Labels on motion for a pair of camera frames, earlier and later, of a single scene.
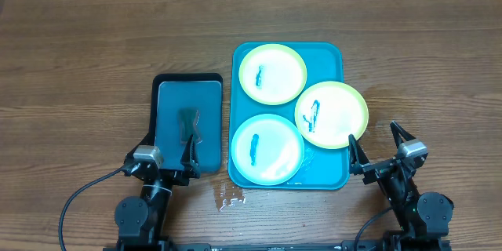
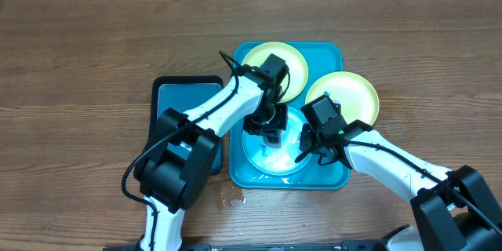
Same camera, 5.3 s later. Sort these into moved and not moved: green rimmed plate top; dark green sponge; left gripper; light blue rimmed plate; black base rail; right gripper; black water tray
Moved: dark green sponge; light blue rimmed plate; right gripper; left gripper
Not moved: black base rail; black water tray; green rimmed plate top
